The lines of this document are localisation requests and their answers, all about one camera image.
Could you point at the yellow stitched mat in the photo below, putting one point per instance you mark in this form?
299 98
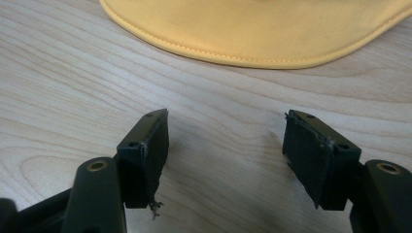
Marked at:
259 29

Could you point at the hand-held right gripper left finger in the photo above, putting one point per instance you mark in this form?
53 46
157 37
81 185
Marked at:
142 161

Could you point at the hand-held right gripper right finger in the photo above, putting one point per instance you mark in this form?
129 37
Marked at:
319 160

